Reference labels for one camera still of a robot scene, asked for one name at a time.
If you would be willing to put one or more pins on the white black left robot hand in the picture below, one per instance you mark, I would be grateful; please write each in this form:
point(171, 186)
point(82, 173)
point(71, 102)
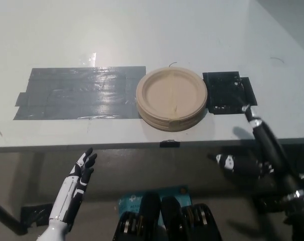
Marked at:
point(77, 175)

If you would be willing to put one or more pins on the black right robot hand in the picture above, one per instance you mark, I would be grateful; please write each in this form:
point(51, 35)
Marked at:
point(269, 148)

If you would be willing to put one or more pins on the round wooden plate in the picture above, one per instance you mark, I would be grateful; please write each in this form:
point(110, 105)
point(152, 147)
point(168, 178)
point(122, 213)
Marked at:
point(171, 95)

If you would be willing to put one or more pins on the black floor tape patch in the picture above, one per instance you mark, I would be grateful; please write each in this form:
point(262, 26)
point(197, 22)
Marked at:
point(36, 213)

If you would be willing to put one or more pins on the teal label box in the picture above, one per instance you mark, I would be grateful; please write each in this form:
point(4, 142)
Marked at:
point(131, 203)

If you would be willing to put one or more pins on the black table leg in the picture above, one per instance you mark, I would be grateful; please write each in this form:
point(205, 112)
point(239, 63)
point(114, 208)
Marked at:
point(6, 216)

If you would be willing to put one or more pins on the small black tape piece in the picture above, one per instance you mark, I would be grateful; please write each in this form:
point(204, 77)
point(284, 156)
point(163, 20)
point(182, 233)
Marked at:
point(169, 143)

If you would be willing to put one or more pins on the clear shiny tape strip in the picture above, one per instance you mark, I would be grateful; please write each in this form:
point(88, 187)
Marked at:
point(87, 59)

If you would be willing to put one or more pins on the grey duct tape patch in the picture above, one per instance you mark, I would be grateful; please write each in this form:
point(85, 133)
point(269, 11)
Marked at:
point(79, 95)

